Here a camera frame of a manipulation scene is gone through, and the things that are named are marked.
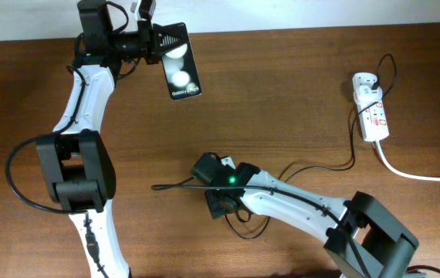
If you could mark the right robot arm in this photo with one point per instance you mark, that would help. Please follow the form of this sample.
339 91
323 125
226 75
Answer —
360 235

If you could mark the white USB charger plug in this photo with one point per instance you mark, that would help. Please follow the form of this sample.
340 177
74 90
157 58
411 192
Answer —
365 94

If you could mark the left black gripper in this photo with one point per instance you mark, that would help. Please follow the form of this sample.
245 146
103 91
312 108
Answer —
155 33

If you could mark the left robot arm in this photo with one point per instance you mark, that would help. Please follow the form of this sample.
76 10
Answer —
75 164

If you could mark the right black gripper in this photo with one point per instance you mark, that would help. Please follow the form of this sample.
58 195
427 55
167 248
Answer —
217 208

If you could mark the black smartphone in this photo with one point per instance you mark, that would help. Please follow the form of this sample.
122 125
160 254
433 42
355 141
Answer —
181 72

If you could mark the white power strip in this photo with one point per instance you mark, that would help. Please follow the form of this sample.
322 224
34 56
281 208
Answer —
373 122

